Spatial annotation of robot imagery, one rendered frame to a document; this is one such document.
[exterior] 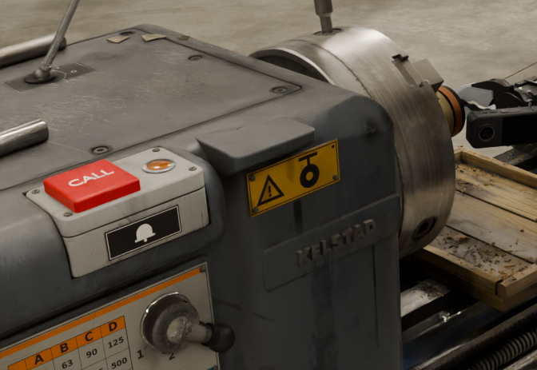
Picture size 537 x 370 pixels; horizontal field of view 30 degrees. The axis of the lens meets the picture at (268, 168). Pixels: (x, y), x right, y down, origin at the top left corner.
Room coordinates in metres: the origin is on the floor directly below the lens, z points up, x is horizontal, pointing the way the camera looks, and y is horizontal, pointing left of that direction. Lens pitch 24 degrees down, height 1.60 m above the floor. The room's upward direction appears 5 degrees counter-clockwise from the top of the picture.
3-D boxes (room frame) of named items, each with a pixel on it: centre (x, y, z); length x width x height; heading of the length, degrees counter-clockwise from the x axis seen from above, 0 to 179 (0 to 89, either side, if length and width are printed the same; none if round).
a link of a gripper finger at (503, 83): (1.30, -0.33, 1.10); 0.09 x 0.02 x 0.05; 35
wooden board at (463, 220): (1.34, -0.31, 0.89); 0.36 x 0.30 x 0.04; 35
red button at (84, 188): (0.75, 0.15, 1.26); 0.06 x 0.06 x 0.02; 35
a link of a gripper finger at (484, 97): (1.35, -0.32, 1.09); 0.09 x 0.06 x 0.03; 35
